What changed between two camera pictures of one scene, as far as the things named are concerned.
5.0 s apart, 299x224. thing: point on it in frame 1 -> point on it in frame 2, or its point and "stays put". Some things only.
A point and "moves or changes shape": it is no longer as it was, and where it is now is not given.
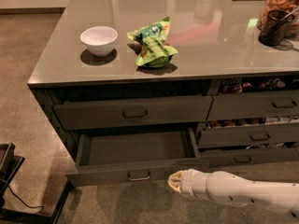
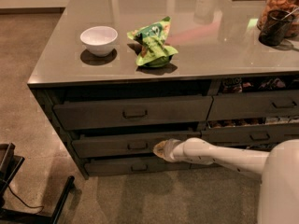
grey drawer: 135,158 moves or changes shape
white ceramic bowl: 99,40 stays put
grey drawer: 243,135 stays put
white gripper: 191,186 -> 172,150
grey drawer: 133,113 stays put
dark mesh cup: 276,27 stays put
